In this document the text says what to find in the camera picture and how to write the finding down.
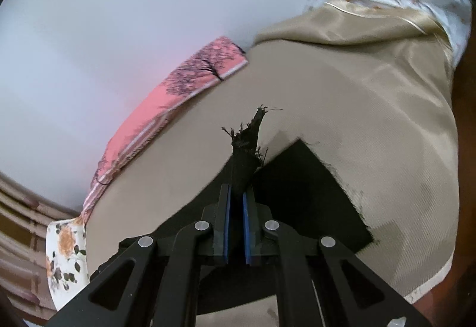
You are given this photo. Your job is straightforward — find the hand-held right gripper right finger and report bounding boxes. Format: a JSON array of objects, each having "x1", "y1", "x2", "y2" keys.
[{"x1": 243, "y1": 187, "x2": 433, "y2": 327}]

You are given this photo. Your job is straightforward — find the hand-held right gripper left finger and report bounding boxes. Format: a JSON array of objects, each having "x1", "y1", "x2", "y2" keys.
[{"x1": 46, "y1": 184, "x2": 233, "y2": 327}]

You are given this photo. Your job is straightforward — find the black pants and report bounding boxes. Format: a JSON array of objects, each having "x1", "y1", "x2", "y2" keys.
[{"x1": 154, "y1": 104, "x2": 375, "y2": 316}]

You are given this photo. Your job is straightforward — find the pink tree print pillow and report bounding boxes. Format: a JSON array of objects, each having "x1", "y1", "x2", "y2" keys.
[{"x1": 82, "y1": 36, "x2": 249, "y2": 216}]

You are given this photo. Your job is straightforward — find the beige bed mat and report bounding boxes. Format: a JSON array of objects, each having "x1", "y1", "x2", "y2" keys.
[{"x1": 84, "y1": 46, "x2": 457, "y2": 327}]

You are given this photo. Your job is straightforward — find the white floral pillow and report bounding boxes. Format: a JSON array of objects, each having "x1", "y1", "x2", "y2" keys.
[{"x1": 45, "y1": 215, "x2": 92, "y2": 313}]

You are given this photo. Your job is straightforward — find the gold satin blanket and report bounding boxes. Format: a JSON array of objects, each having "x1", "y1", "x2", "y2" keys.
[{"x1": 253, "y1": 1, "x2": 460, "y2": 209}]

